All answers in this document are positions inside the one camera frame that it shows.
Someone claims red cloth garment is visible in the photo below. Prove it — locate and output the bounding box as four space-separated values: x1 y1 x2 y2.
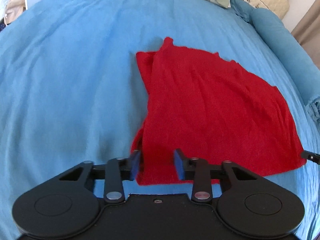
132 37 305 185

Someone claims blue rolled blanket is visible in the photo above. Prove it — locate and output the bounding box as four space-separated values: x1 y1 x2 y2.
231 0 319 125

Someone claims blue bed sheet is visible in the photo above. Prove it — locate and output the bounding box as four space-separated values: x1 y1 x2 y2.
1 0 319 239

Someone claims beige curtain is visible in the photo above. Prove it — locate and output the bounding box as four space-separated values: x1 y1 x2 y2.
291 0 320 68

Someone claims white shelf unit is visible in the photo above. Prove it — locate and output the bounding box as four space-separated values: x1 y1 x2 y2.
0 0 48 33

